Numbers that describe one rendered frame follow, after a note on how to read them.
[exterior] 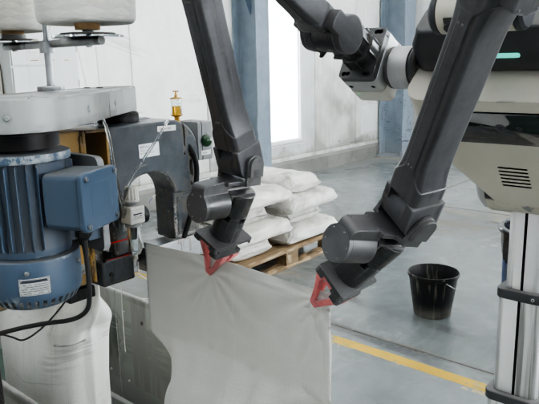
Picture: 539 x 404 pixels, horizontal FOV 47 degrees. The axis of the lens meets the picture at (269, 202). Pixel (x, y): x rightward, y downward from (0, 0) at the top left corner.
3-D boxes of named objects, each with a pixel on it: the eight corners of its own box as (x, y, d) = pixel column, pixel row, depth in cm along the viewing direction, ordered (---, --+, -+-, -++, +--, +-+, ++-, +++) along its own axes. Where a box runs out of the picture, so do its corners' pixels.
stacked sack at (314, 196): (342, 202, 492) (342, 184, 489) (289, 220, 443) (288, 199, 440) (299, 195, 521) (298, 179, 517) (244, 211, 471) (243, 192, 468)
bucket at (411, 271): (466, 311, 366) (468, 269, 361) (443, 327, 345) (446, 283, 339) (420, 299, 386) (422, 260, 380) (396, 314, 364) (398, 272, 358)
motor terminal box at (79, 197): (124, 232, 102) (118, 163, 100) (90, 250, 92) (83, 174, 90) (79, 229, 104) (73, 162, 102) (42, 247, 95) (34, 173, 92)
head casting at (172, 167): (202, 232, 148) (196, 107, 141) (116, 257, 130) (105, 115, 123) (127, 215, 167) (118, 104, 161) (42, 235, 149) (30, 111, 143)
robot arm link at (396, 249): (416, 249, 92) (400, 218, 95) (385, 248, 88) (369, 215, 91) (387, 273, 96) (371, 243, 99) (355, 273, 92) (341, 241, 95)
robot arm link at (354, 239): (442, 223, 87) (408, 183, 93) (388, 217, 80) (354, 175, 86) (395, 280, 93) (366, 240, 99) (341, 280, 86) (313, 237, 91)
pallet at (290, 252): (337, 247, 500) (337, 230, 496) (238, 290, 409) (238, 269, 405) (259, 232, 550) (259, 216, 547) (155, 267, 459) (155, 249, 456)
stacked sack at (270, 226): (296, 233, 450) (295, 214, 447) (235, 256, 400) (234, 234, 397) (252, 225, 476) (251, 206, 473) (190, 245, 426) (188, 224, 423)
